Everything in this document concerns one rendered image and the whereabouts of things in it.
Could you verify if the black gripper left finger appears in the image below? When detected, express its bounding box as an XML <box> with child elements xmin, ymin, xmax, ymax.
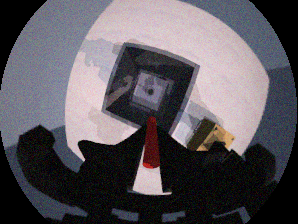
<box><xmin>77</xmin><ymin>124</ymin><xmax>146</xmax><ymax>190</ymax></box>

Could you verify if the dark red peg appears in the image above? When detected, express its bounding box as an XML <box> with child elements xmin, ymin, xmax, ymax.
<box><xmin>142</xmin><ymin>117</ymin><xmax>161</xmax><ymax>169</ymax></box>

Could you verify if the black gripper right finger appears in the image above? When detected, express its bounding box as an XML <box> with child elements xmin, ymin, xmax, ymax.
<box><xmin>157</xmin><ymin>125</ymin><xmax>226</xmax><ymax>193</ymax></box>

